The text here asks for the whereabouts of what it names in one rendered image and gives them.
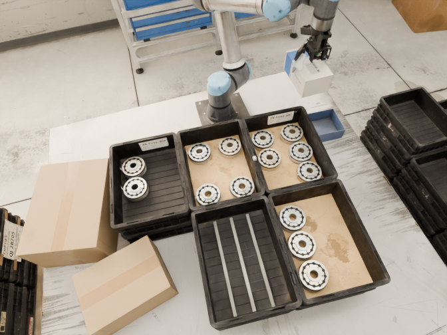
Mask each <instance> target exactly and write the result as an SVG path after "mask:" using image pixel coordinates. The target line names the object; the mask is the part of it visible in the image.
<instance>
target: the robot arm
mask: <svg viewBox="0 0 447 335"><path fill-rule="evenodd" d="M339 1H340V0H192V3H193V4H194V6H195V7H196V8H197V9H199V10H201V11H205V12H214V13H215V16H216V23H217V26H218V32H219V36H220V41H221V45H222V51H223V56H224V62H223V71H219V72H215V73H213V74H211V75H210V76H209V78H208V81H207V90H208V100H209V104H208V108H207V117H208V118H209V120H211V121H212V122H215V123H218V122H224V121H228V120H231V119H232V118H233V116H234V107H233V105H232V103H231V95H232V94H233V93H234V92H235V91H236V90H238V89H239V88H240V87H242V86H243V85H244V84H245V83H246V82H247V81H248V80H249V79H250V78H251V67H250V65H248V64H249V63H248V62H247V61H246V60H245V59H244V58H243V57H241V51H240V46H239V39H238V34H237V27H236V22H235V15H234V12H238V13H249V14H256V15H264V16H265V18H266V19H268V20H269V21H271V22H277V21H279V20H280V19H283V18H285V17H286V16H287V15H288V14H289V13H290V12H292V10H294V9H296V8H297V7H298V6H300V5H301V4H302V3H303V4H306V5H308V6H311V7H314V11H313V16H312V19H311V24H310V25H304V26H303V27H300V30H301V34H302V35H310V37H309V39H307V40H306V41H305V42H304V43H303V45H302V46H301V47H300V48H299V49H298V51H297V53H296V55H295V58H294V61H293V65H292V68H291V72H292V73H293V72H294V70H295V69H296V68H297V69H298V70H302V69H303V62H304V60H305V59H306V57H307V55H306V54H305V51H306V52H307V53H308V55H309V60H310V62H311V63H312V62H313V60H315V59H317V60H320V59H321V60H323V61H324V62H325V64H326V62H328V63H329V64H330V62H329V55H330V53H331V49H332V47H331V45H330V44H329V43H328V42H327V41H328V38H331V36H332V33H331V32H330V31H331V27H332V26H333V21H334V19H335V15H336V12H337V8H338V6H339ZM328 50H330V51H329V55H328V54H327V53H328Z"/></svg>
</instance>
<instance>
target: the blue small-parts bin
mask: <svg viewBox="0 0 447 335"><path fill-rule="evenodd" d="M308 115H309V117H310V119H311V121H312V123H313V125H314V127H315V129H316V131H317V133H318V135H319V137H320V139H321V141H322V142H326V141H330V140H336V139H339V138H342V137H343V134H344V132H345V130H346V129H345V127H344V126H343V123H342V122H341V120H340V119H339V117H338V115H337V113H336V112H335V110H334V108H332V109H328V110H322V111H318V112H313V113H309V114H308Z"/></svg>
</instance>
